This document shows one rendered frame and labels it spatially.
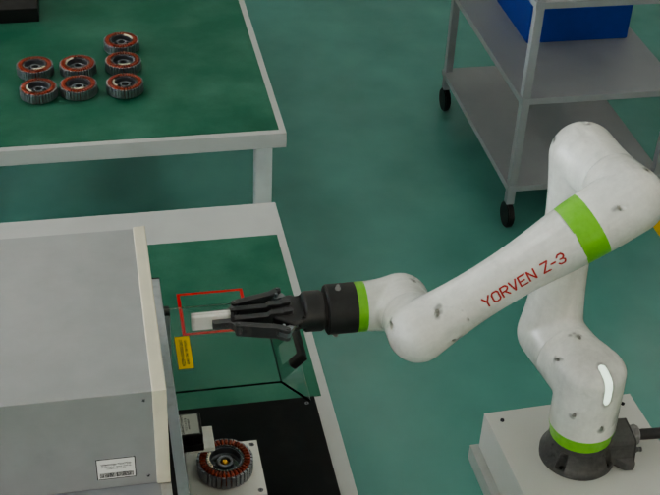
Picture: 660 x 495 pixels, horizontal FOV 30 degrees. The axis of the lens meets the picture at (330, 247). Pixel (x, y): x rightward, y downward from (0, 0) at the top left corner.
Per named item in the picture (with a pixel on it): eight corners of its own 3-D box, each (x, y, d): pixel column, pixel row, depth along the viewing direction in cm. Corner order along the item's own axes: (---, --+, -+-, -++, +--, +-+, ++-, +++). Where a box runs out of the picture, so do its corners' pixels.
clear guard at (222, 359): (289, 320, 251) (290, 298, 248) (310, 401, 232) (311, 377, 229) (127, 335, 245) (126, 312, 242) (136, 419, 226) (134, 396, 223)
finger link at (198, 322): (230, 324, 221) (231, 327, 220) (191, 328, 219) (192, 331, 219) (230, 311, 219) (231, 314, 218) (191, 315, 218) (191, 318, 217)
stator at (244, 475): (248, 447, 253) (248, 433, 251) (256, 487, 244) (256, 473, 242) (193, 453, 251) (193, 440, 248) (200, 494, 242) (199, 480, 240)
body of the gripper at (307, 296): (326, 341, 222) (275, 346, 220) (318, 311, 228) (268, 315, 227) (328, 308, 217) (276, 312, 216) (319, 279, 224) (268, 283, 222)
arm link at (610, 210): (648, 186, 221) (631, 137, 214) (687, 223, 211) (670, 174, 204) (562, 239, 222) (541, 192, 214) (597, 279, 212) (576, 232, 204)
